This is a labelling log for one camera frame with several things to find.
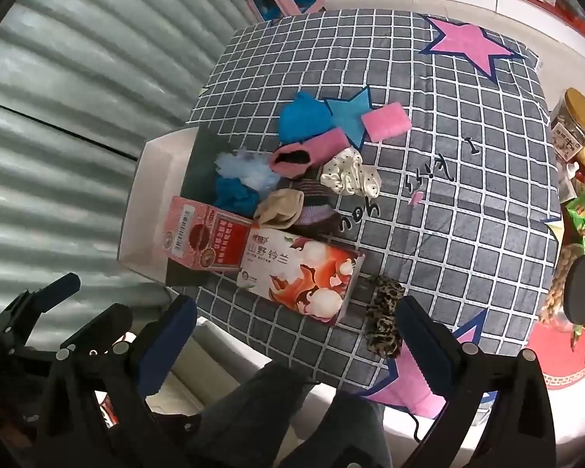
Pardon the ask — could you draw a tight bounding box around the pink sock with black lining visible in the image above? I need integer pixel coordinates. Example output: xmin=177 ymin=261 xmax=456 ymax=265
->
xmin=269 ymin=127 xmax=351 ymax=180

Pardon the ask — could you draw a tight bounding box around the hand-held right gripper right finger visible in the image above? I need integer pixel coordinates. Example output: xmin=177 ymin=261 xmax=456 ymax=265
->
xmin=395 ymin=295 xmax=571 ymax=468

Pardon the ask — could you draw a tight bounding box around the leopard print bow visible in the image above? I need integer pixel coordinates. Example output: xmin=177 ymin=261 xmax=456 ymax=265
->
xmin=365 ymin=275 xmax=405 ymax=359

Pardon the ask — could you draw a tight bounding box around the grey checked star blanket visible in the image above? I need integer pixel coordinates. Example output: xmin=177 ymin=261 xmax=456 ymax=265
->
xmin=185 ymin=10 xmax=566 ymax=444

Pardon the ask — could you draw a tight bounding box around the light blue fluffy puff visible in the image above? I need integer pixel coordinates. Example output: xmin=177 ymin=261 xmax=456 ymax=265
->
xmin=213 ymin=150 xmax=281 ymax=195

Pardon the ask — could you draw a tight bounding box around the purple brown striped sock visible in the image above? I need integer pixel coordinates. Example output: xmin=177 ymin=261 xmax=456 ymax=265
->
xmin=287 ymin=178 xmax=344 ymax=236

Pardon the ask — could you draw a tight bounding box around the beige sock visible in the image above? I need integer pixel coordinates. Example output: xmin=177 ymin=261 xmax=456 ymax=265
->
xmin=252 ymin=189 xmax=305 ymax=231

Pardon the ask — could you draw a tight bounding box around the pink red carton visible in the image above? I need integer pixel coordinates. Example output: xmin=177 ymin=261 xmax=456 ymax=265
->
xmin=163 ymin=196 xmax=254 ymax=274

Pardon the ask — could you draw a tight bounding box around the pale green curtain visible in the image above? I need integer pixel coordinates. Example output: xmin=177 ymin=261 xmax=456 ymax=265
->
xmin=0 ymin=0 xmax=274 ymax=313

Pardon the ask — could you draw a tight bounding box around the jar with gold lid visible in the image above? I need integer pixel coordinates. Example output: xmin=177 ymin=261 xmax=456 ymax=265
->
xmin=548 ymin=88 xmax=585 ymax=163

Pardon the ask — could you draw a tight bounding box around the white polka dot scrunchie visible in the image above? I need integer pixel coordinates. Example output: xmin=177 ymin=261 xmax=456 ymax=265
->
xmin=319 ymin=149 xmax=382 ymax=200

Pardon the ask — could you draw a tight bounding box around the pink face mask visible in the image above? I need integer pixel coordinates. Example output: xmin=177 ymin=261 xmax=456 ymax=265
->
xmin=383 ymin=344 xmax=449 ymax=420

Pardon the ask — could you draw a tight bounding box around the pink foam sponge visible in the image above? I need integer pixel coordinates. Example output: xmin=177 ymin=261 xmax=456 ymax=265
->
xmin=361 ymin=103 xmax=413 ymax=143

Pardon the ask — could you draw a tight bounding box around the bright blue cloth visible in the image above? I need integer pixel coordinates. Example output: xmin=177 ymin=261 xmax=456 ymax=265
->
xmin=278 ymin=90 xmax=333 ymax=148

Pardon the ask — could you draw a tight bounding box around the white red floral tissue box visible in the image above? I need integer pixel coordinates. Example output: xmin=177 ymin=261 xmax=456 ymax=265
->
xmin=236 ymin=227 xmax=365 ymax=326

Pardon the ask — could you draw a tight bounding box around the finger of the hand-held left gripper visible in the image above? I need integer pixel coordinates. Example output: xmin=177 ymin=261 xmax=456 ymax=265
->
xmin=58 ymin=303 xmax=135 ymax=353
xmin=0 ymin=273 xmax=81 ymax=347

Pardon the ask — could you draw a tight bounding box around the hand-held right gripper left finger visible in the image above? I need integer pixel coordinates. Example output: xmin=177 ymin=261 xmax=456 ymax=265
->
xmin=34 ymin=295 xmax=198 ymax=468

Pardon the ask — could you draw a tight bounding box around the grey white fabric storage box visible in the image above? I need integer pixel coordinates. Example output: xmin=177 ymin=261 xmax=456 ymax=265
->
xmin=119 ymin=127 xmax=225 ymax=288

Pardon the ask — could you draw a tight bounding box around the person's jeans leg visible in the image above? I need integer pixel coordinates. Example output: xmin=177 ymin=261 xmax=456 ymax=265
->
xmin=175 ymin=361 xmax=395 ymax=468

